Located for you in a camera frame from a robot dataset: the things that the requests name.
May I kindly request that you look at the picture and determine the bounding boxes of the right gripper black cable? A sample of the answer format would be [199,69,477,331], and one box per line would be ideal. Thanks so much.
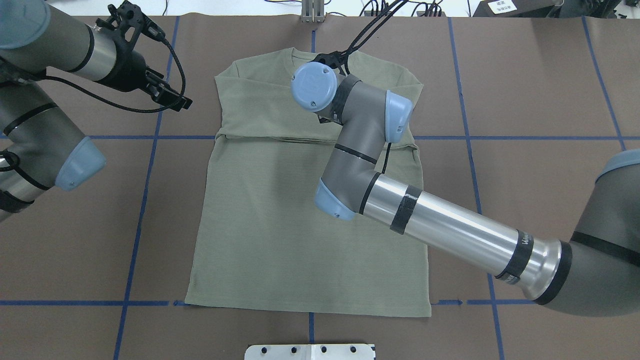
[340,0,408,61]

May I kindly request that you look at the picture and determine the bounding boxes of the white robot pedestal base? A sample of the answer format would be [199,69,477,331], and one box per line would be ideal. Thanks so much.
[244,343,377,360]

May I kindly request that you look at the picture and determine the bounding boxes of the green long-sleeve shirt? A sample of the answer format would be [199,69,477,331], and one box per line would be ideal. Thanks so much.
[184,47,432,318]

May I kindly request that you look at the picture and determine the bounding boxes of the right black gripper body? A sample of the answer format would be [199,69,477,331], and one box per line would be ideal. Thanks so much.
[314,52,348,76]

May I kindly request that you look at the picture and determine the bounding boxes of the aluminium frame post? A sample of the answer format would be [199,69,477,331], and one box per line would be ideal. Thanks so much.
[301,0,327,24]

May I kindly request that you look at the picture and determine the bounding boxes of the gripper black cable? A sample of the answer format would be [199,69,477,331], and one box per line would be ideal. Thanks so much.
[340,0,408,61]
[45,37,188,115]

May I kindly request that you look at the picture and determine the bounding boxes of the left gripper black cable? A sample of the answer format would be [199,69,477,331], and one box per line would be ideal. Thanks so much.
[45,37,188,115]

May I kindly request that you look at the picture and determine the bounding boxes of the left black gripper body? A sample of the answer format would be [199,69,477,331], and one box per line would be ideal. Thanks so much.
[95,0,193,112]

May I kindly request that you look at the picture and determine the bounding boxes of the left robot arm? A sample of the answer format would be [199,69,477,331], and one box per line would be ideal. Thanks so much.
[0,0,192,220]

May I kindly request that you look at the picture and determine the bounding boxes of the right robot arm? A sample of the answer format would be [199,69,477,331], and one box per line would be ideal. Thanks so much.
[290,61,640,317]

